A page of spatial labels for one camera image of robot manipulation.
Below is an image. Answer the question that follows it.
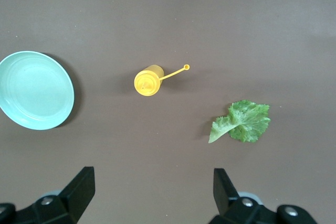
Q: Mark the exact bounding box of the mint green plate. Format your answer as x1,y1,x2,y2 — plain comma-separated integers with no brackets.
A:
0,50,76,131

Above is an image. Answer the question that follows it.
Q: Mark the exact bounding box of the yellow squeeze bottle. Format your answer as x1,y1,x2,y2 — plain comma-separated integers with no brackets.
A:
133,63,191,97

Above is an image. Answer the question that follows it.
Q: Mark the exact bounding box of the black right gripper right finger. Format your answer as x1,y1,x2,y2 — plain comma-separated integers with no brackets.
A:
209,168,317,224

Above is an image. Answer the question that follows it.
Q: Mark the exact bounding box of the green lettuce leaf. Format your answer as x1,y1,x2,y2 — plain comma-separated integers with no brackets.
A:
208,99,271,144

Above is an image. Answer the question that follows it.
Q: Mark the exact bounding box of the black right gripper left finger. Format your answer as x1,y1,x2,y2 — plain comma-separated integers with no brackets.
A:
0,166,96,224

